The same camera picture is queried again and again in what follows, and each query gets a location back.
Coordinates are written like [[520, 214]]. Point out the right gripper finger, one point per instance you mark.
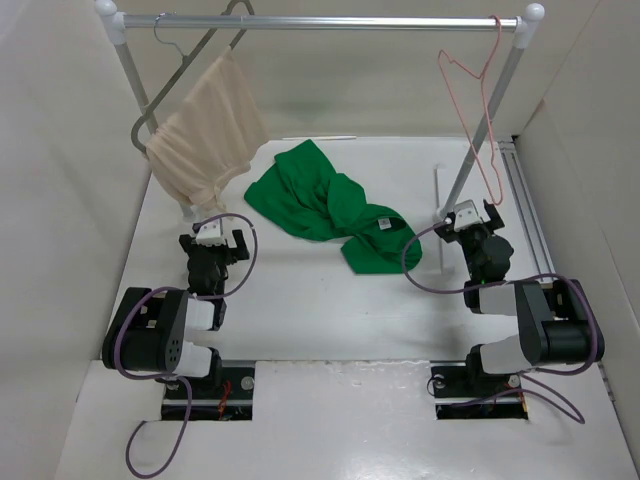
[[444, 230], [495, 221]]

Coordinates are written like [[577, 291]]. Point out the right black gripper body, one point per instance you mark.
[[472, 240]]

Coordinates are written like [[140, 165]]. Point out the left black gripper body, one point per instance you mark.
[[222, 256]]

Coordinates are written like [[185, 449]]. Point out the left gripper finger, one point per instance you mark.
[[240, 251], [187, 244]]

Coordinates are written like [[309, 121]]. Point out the pink wire hanger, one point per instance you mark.
[[484, 129]]

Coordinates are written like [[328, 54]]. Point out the green t shirt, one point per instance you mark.
[[304, 195]]

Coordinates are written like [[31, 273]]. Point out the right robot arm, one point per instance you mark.
[[555, 324]]

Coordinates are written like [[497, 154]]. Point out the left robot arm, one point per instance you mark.
[[147, 333]]

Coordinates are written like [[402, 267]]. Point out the grey plastic hanger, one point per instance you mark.
[[150, 107]]

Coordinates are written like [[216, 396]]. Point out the beige cloth garment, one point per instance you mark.
[[210, 139]]

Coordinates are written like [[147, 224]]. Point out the metal clothes rack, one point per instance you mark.
[[524, 27]]

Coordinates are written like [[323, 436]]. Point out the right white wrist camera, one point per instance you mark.
[[464, 216]]

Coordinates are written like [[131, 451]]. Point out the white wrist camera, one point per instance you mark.
[[464, 216], [209, 234]]

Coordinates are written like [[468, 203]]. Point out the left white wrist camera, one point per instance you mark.
[[209, 234]]

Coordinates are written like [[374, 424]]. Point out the aluminium rail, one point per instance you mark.
[[525, 206]]

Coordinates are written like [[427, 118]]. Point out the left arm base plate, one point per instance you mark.
[[231, 400]]

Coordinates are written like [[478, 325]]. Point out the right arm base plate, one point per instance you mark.
[[460, 397]]

